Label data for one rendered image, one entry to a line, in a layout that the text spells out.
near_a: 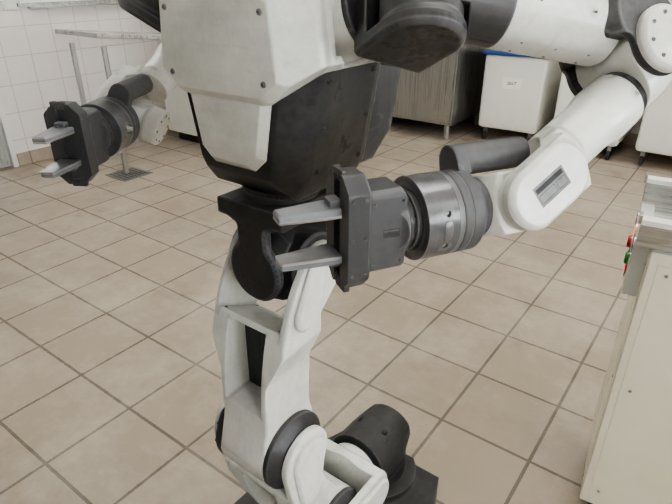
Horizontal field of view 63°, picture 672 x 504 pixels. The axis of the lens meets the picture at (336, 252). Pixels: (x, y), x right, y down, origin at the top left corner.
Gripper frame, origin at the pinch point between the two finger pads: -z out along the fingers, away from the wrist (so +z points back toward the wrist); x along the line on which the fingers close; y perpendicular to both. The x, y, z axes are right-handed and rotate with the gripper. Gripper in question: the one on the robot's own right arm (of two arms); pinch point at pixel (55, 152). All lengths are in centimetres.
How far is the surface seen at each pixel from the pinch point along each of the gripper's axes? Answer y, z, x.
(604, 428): 102, 39, -78
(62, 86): -224, 351, -59
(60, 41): -221, 357, -26
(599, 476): 104, 38, -94
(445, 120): 85, 418, -94
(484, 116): 119, 427, -91
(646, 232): 100, 41, -26
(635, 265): 101, 44, -35
